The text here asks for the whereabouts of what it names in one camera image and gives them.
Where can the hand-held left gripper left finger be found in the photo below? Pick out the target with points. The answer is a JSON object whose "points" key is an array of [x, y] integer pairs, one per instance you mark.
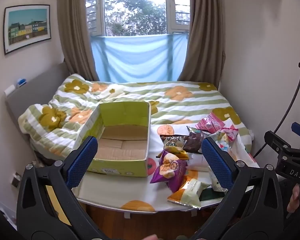
{"points": [[82, 162]]}

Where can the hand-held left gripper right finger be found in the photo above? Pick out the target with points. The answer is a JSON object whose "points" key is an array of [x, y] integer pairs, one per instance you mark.
{"points": [[216, 165]]}

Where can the dark green snack packet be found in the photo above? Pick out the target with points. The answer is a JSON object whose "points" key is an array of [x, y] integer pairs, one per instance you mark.
{"points": [[211, 195]]}

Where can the dark brown snack packet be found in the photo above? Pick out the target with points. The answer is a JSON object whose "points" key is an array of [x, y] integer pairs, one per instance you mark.
{"points": [[193, 141]]}

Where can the white and green snack packet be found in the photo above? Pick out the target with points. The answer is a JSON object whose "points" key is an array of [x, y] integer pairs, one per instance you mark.
{"points": [[196, 191]]}

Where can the pink and white snack packet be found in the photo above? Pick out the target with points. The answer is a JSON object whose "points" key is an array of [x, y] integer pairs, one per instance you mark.
{"points": [[231, 133]]}

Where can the green cardboard box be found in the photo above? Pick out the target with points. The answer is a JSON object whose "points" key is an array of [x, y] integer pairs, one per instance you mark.
{"points": [[120, 163]]}

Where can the purple snack packet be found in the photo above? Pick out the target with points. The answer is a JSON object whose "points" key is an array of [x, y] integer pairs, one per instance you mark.
{"points": [[168, 170]]}

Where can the yellow and black snack packet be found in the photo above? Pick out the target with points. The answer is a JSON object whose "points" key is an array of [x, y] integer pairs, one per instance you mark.
{"points": [[172, 143]]}

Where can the orange snack packet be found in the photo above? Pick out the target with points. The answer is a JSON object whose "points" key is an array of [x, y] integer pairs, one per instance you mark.
{"points": [[176, 196]]}

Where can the person's right hand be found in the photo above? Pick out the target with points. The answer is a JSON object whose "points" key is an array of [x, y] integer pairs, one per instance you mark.
{"points": [[295, 197]]}

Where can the white persimmon-print cloth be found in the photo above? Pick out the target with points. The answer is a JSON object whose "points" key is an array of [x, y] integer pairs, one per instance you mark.
{"points": [[130, 187]]}

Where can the grey headboard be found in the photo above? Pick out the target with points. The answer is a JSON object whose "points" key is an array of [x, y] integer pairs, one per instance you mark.
{"points": [[32, 87]]}

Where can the striped floral blanket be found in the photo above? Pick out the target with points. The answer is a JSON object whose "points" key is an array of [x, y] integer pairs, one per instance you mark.
{"points": [[140, 92]]}

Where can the blue and white small item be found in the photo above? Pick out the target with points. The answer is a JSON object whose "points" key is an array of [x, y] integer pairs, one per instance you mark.
{"points": [[21, 82]]}

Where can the small white box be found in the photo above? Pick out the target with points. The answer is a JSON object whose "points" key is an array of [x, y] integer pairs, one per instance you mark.
{"points": [[10, 90]]}

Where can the light blue cloth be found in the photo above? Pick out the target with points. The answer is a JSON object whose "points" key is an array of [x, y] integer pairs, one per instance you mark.
{"points": [[137, 57]]}

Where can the brown curtain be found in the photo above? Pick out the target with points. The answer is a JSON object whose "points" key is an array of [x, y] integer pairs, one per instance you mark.
{"points": [[75, 30], [202, 35]]}

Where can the framed house picture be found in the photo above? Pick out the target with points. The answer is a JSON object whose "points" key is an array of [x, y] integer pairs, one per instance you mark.
{"points": [[27, 27]]}

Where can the white-framed window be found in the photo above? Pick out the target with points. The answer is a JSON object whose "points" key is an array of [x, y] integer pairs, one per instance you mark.
{"points": [[135, 7]]}

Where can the wall outlet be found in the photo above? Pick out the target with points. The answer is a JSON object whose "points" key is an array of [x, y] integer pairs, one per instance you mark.
{"points": [[15, 179]]}

